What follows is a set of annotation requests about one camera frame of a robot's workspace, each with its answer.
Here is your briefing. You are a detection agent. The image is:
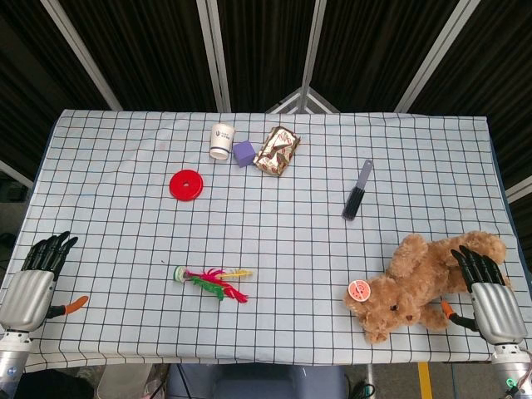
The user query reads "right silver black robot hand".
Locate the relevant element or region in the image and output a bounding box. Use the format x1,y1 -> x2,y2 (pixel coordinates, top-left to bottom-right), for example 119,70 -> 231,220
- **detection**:
441,244 -> 529,345

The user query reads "white paper cup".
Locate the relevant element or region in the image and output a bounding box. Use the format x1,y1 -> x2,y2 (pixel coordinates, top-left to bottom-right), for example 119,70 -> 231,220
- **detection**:
208,123 -> 237,160

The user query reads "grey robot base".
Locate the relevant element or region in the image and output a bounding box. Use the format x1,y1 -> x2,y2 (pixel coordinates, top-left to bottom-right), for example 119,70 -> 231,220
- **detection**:
165,363 -> 348,399

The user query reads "brown teddy bear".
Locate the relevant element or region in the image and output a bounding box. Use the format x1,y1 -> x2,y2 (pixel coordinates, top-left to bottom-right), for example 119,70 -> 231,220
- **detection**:
342,230 -> 513,344

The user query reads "gold foil snack packet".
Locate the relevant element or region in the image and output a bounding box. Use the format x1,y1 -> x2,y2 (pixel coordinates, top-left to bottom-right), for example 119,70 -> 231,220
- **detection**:
253,126 -> 302,178

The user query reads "grey black brush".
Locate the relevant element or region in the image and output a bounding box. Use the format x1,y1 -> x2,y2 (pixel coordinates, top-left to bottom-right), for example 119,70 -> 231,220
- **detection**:
341,159 -> 374,221

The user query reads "white checked tablecloth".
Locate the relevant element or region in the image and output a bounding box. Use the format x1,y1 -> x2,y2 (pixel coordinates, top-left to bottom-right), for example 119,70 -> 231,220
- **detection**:
0,108 -> 532,374

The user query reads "purple foam cube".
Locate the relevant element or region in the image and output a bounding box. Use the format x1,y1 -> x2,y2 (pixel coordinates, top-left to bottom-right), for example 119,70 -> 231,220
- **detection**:
232,140 -> 256,169

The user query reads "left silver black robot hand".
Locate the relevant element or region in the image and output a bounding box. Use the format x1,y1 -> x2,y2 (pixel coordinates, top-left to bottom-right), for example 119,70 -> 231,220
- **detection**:
0,230 -> 90,333

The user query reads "red plastic disc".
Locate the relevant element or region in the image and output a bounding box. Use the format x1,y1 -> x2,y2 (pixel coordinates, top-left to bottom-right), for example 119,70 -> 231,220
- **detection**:
168,169 -> 205,203

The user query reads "feathered cat toy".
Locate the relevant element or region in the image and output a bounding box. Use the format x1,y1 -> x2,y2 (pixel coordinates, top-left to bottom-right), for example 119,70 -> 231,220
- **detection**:
173,265 -> 254,304

